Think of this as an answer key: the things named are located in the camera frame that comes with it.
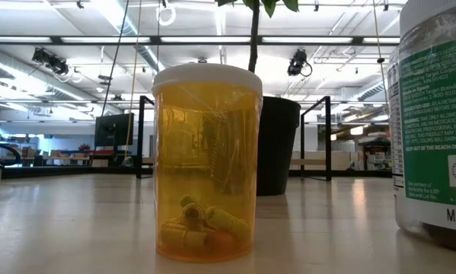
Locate black background monitor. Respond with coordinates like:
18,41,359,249
94,113,136,148

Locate black overhead beam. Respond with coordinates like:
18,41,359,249
0,34,402,47

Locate background workbench with bins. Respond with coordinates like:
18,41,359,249
0,143,99,168

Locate green plant in black pot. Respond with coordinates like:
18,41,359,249
215,0,301,197

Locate black hanging cable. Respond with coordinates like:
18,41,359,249
100,0,131,117

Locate yellow hanging cable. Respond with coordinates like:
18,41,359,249
124,0,143,159
371,0,389,115

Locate white-lidded jar with green label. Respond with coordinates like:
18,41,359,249
387,0,456,254

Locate background storage rack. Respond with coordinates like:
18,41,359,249
356,131,393,172

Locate black ceiling spotlight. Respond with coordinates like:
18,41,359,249
287,48,313,78
31,47,71,76

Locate wooden shelf with black frame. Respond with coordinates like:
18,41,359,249
136,94,333,182

